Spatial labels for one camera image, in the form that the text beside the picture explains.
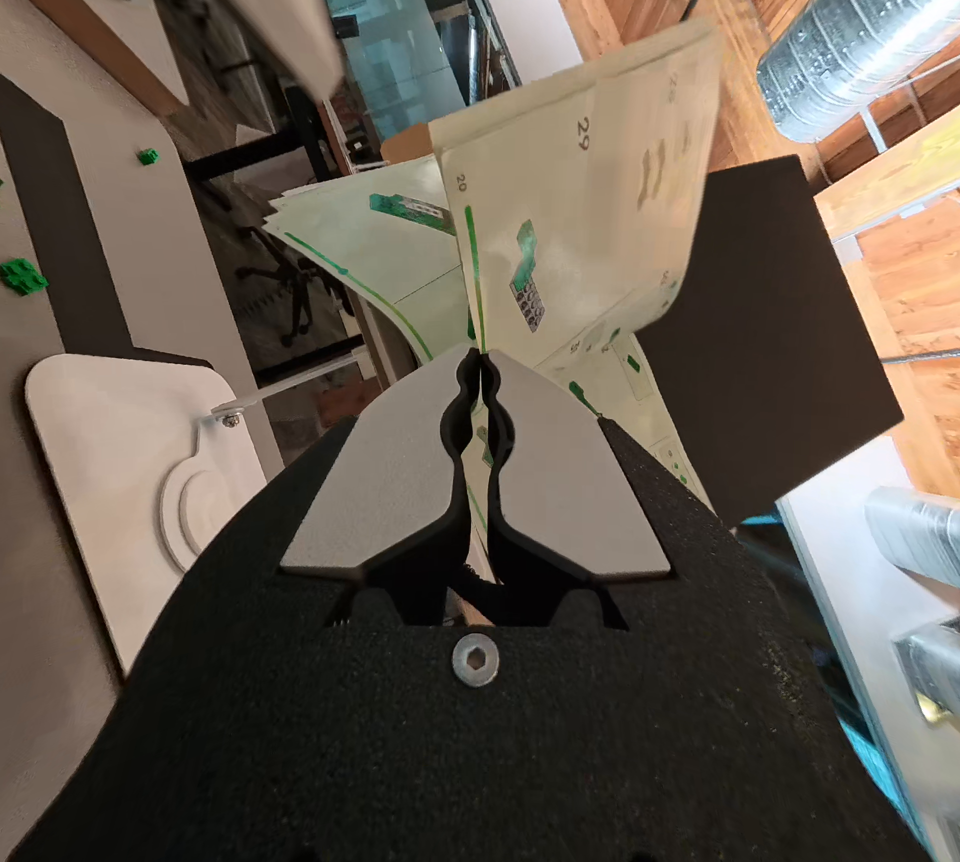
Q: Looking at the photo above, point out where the brown cardboard box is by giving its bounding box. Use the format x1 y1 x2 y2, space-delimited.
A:
380 122 438 167

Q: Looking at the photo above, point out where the green flat plate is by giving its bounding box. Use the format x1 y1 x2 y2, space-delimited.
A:
0 257 50 295

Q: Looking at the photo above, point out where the building instruction booklet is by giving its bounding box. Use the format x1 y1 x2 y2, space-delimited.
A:
266 18 725 578

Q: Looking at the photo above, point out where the white rounded board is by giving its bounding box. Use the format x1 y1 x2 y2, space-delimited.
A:
26 352 271 676

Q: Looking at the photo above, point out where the small metal bracket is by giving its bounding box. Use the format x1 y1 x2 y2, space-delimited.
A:
210 393 264 428

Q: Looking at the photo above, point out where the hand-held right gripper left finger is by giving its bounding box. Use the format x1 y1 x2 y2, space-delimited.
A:
279 347 481 586

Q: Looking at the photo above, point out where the silver duct pipe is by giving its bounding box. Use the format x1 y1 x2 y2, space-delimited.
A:
892 618 960 732
864 486 960 589

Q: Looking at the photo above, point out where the white desk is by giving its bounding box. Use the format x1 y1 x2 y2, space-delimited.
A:
0 0 282 803

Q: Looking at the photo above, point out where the black square panel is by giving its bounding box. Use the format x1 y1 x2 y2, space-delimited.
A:
633 155 905 529

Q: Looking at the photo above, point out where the large silver ventilation duct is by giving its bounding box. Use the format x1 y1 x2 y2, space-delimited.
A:
756 0 960 143

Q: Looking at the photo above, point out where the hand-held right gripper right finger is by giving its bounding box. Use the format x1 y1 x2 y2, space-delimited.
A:
483 350 672 586

